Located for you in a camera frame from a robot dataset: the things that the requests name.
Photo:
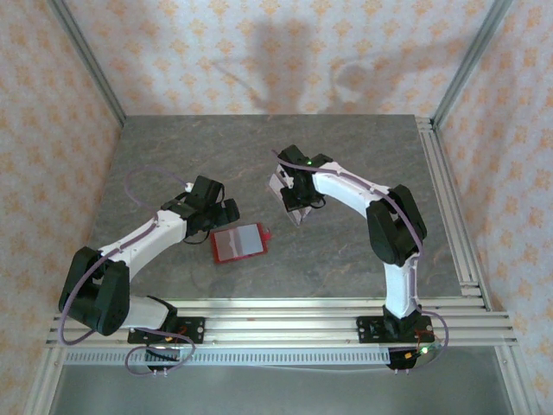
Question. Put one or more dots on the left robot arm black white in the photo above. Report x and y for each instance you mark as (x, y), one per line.
(142, 248)

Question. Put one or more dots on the red leather card holder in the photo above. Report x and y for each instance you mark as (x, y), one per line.
(239, 242)

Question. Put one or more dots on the white credit card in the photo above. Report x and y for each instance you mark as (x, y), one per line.
(306, 215)
(276, 183)

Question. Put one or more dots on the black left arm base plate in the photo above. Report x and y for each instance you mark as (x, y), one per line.
(194, 330)

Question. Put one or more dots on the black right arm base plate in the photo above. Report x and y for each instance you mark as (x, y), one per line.
(367, 330)

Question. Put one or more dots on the aluminium side rail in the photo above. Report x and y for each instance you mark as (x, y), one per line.
(436, 173)

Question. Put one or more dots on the black electronics board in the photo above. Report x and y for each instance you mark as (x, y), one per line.
(402, 362)

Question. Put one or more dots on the aluminium frame post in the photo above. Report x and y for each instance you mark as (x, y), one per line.
(93, 69)
(468, 60)

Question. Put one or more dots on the wide aluminium mounting rail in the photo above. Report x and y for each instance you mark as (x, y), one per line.
(281, 324)

